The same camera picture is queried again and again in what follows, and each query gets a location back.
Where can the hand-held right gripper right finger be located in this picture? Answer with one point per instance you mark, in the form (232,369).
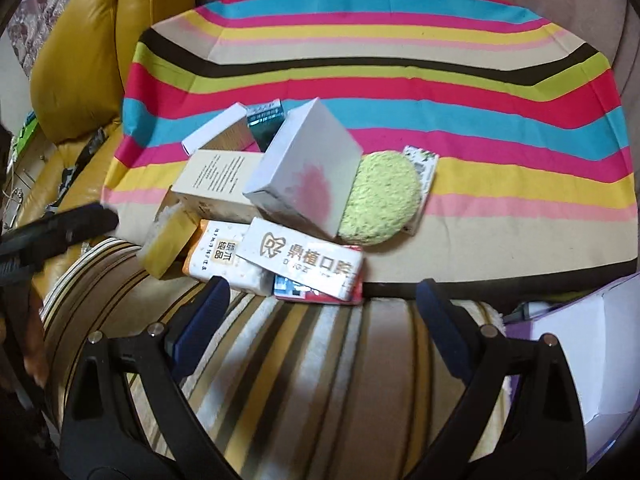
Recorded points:
(442,320)

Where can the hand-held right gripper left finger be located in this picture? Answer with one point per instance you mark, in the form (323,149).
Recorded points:
(200,322)

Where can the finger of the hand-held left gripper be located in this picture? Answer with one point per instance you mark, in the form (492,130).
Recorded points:
(70,225)

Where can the beige box with fine print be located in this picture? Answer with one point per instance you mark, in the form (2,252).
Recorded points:
(215,180)

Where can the white box with green cartoon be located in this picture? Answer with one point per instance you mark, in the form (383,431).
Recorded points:
(425,165)

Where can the small white and silver box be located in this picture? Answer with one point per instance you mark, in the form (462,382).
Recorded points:
(215,127)

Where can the teal box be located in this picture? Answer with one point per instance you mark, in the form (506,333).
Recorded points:
(265,127)

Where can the orange and white tissue packet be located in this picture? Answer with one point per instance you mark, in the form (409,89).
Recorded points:
(215,252)

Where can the yellow sponge block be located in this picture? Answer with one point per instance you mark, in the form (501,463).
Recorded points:
(167,245)

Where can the red and blue box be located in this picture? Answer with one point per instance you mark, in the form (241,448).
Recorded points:
(295,291)

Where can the white box with grey logo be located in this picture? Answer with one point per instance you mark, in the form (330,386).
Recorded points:
(300,255)

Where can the beige striped blanket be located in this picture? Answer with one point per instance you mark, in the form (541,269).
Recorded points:
(320,360)

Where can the purple and white box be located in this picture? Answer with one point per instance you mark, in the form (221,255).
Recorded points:
(575,330)

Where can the round green sponge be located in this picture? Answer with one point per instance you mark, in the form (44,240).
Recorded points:
(380,200)

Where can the white box with pink blotch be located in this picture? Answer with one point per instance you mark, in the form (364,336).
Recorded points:
(305,160)

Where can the colourful striped cloth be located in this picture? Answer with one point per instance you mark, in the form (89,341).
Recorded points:
(400,75)

